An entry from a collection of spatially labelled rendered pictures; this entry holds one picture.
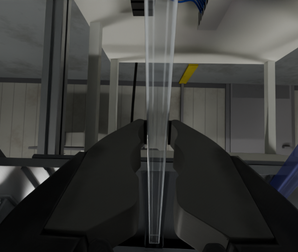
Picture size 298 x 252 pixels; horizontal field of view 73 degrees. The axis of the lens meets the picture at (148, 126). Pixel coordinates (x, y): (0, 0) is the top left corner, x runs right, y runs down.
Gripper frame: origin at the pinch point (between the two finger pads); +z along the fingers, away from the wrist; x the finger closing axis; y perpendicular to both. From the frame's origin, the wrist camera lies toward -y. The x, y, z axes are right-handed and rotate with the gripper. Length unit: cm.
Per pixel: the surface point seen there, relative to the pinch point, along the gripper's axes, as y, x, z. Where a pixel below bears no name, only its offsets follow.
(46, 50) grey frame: 0.7, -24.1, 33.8
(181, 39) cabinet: 1, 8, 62
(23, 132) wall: 164, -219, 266
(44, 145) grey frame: 18.0, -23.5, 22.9
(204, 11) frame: -6.9, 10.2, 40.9
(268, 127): 33, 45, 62
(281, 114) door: 136, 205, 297
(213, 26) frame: -3.7, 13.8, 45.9
